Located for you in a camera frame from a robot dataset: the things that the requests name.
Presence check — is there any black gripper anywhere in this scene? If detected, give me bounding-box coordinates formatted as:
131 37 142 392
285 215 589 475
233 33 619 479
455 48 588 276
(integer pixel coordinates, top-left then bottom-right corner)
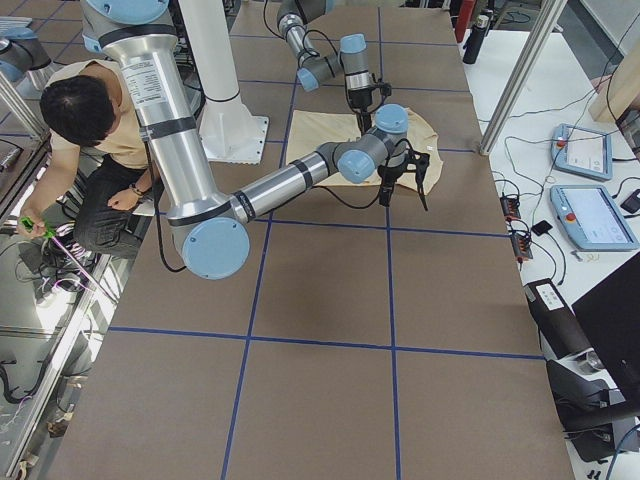
346 79 391 135
377 142 430 211

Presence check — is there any beige long-sleeve printed shirt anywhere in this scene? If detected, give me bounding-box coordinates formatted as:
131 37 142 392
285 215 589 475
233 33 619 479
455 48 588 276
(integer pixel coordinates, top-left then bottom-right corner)
288 107 445 192

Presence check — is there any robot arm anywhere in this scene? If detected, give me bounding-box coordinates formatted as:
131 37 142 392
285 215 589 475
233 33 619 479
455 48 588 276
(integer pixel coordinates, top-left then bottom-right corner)
82 1 430 280
276 0 392 133

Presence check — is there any black water bottle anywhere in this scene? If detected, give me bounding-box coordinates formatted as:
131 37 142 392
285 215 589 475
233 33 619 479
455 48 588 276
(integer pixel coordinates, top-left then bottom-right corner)
462 14 491 65

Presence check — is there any brown table mat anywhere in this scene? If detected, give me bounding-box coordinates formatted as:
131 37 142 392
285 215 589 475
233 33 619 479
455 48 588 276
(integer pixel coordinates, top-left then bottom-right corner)
48 7 573 479

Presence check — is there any far blue teach pendant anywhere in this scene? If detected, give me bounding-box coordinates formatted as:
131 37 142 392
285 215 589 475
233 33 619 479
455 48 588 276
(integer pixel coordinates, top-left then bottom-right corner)
550 123 613 181

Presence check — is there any blue teach pendant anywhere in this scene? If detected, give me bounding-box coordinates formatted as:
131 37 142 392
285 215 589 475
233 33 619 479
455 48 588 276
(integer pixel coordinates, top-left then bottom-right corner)
550 123 613 181
549 185 639 252

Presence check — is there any near blue teach pendant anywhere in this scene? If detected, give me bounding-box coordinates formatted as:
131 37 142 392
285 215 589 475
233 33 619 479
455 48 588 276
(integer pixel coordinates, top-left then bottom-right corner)
549 185 639 252

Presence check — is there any black monitor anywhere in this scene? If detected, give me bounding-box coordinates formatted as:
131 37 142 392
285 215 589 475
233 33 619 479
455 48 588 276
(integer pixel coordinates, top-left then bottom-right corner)
572 255 639 401

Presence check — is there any seated person in beige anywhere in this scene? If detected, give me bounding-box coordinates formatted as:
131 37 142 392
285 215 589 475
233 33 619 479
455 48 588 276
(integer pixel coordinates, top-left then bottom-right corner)
17 59 159 259

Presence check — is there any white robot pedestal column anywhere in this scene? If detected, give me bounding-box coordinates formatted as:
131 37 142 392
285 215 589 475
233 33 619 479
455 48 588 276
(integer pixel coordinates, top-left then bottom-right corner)
179 0 269 164

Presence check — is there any aluminium frame post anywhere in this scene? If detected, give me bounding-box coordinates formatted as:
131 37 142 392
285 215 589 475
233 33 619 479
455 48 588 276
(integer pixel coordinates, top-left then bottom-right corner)
478 0 568 156

